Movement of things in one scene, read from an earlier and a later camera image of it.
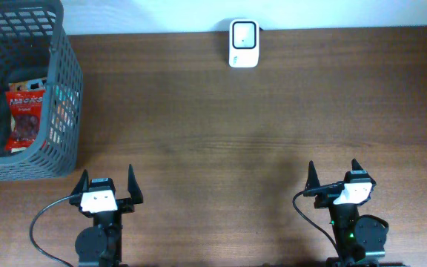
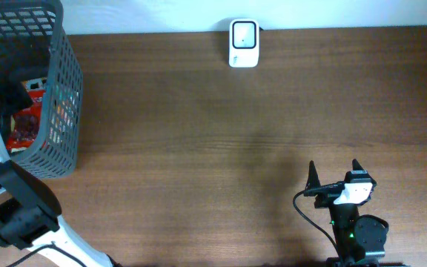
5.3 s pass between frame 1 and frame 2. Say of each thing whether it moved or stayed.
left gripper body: moved
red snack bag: stayed
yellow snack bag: stayed
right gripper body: stayed
